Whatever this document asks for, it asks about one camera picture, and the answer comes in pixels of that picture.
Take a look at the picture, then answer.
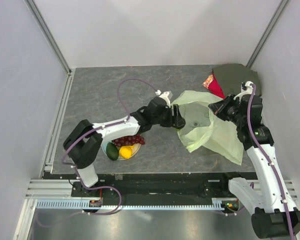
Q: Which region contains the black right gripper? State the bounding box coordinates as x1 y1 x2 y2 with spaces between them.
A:
209 93 246 127

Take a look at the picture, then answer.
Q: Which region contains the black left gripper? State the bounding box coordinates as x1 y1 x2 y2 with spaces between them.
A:
152 104 186 128

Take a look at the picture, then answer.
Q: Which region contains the light green plastic bag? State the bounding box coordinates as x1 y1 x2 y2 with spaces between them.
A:
173 90 244 166

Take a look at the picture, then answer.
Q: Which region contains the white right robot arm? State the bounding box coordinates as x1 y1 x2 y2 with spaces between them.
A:
208 94 300 240

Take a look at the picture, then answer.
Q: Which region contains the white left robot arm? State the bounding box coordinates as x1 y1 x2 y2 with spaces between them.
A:
63 96 186 197

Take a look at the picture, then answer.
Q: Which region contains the red cloth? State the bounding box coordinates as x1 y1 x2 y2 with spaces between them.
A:
208 76 225 99

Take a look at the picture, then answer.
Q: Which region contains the floral patterned cloth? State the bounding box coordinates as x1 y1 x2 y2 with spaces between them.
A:
202 74 214 89

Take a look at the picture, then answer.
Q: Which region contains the olive green cloth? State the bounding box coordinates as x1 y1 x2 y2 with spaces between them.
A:
212 63 262 96

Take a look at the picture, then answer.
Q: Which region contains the cream and blue plate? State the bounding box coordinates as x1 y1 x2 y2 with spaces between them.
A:
101 134 145 161

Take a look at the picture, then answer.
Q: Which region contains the red grape bunch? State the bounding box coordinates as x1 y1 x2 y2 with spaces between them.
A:
111 134 145 147

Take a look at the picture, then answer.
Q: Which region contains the yellow crumpled fruit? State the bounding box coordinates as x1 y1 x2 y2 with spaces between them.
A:
118 145 135 160

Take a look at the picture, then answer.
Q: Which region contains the dark green avocado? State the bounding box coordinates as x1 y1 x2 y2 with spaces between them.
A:
106 142 119 161

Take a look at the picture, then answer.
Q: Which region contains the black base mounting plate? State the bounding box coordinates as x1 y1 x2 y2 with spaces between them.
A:
70 172 258 201

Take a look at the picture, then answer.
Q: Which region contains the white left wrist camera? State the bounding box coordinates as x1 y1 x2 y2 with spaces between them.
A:
155 89 173 106

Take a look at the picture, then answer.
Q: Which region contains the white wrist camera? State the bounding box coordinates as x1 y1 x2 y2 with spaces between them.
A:
233 81 254 102
155 89 173 106

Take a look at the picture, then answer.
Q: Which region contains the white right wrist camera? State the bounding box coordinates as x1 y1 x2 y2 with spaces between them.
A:
233 81 254 102

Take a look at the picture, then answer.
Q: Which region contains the grey slotted cable duct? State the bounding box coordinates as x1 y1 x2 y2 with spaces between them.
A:
36 197 240 210

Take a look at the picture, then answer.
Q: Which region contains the right aluminium frame rail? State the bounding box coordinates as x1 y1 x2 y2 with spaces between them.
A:
245 0 291 69

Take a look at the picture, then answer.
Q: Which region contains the aluminium frame rail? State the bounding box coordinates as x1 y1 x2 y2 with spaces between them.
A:
25 0 74 178
245 0 291 69

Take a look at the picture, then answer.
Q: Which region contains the left aluminium frame rail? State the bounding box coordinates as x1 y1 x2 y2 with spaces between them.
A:
25 0 74 178

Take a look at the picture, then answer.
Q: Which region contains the front aluminium extrusion frame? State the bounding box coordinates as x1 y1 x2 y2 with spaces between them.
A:
12 177 77 240

